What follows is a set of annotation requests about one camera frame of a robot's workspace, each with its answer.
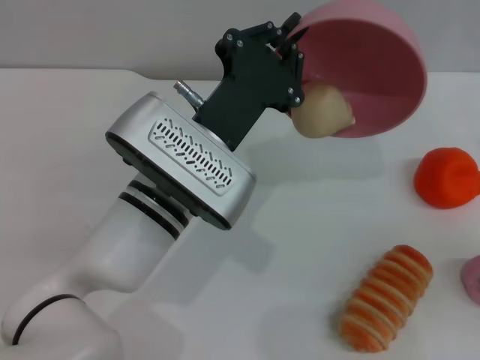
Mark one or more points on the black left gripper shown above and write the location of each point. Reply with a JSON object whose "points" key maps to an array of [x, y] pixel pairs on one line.
{"points": [[255, 75]]}

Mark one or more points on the pink plastic bowl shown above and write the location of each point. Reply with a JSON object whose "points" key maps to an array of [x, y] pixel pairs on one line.
{"points": [[367, 56]]}

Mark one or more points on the beige egg yolk pastry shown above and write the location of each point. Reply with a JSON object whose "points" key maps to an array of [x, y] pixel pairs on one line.
{"points": [[318, 112]]}

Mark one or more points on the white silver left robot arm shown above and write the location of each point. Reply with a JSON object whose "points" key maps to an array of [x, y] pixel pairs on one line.
{"points": [[123, 247]]}

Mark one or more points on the red orange toy fruit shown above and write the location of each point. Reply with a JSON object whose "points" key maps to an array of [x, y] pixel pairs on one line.
{"points": [[435, 176]]}

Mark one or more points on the orange striped toy bread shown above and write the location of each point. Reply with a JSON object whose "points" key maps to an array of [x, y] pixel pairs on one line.
{"points": [[382, 300]]}

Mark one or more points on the pink toy donut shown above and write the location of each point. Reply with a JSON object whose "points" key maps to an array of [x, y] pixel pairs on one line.
{"points": [[472, 277]]}

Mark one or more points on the left wrist camera housing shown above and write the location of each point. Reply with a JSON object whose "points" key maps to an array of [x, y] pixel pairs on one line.
{"points": [[232, 195]]}

